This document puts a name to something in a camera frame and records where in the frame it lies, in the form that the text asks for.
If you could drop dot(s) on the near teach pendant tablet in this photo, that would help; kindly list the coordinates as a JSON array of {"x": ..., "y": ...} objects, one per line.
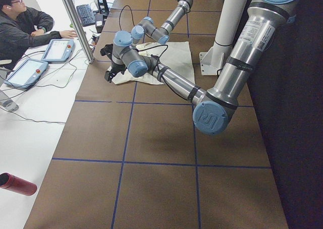
[{"x": 27, "y": 74}]

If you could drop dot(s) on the aluminium frame post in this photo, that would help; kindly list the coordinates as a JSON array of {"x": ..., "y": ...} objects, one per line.
[{"x": 72, "y": 13}]

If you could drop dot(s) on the cream long-sleeve cat shirt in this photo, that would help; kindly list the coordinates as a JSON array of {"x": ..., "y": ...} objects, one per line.
[{"x": 176, "y": 55}]

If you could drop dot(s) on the teach pendant tablet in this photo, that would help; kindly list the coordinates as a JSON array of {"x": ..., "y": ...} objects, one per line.
[
  {"x": 27, "y": 74},
  {"x": 58, "y": 51}
]

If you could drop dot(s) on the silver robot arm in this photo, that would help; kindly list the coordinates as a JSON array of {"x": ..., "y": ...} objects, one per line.
[
  {"x": 166, "y": 19},
  {"x": 243, "y": 34}
]

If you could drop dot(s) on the red cylindrical bottle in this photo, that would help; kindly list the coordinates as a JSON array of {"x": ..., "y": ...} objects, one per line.
[{"x": 17, "y": 185}]

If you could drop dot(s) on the clear plastic water bottle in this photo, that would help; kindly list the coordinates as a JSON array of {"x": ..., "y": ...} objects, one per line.
[{"x": 8, "y": 103}]

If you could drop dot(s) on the seated person in black jacket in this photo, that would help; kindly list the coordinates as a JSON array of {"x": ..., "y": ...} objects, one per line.
[{"x": 24, "y": 27}]

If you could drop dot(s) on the far teach pendant tablet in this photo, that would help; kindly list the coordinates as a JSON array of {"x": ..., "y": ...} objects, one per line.
[{"x": 58, "y": 51}]

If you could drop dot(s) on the black box with white label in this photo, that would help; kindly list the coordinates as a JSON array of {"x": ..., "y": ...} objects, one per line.
[{"x": 99, "y": 22}]

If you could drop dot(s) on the black keyboard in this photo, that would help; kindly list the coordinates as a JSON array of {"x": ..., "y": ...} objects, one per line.
[{"x": 85, "y": 15}]

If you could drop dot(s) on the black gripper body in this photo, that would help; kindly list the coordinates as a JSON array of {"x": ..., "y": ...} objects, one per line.
[{"x": 116, "y": 68}]

